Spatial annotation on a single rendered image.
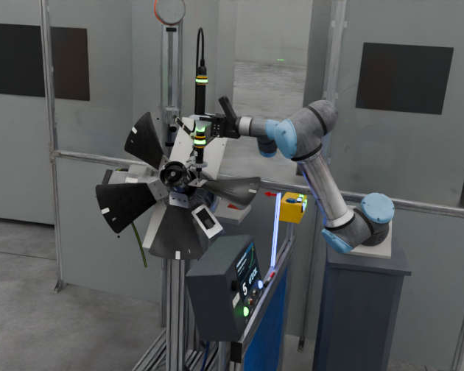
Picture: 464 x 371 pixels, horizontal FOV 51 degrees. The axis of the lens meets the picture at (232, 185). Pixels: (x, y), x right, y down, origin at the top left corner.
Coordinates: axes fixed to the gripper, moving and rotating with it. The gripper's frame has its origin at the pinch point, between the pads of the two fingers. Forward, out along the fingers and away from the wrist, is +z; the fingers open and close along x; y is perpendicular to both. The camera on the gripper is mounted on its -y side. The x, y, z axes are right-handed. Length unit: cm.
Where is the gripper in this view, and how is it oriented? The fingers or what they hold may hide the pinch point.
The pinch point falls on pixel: (194, 115)
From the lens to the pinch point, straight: 202.0
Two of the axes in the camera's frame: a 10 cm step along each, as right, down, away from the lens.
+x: 3.1, -2.9, 9.1
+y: -0.6, 9.4, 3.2
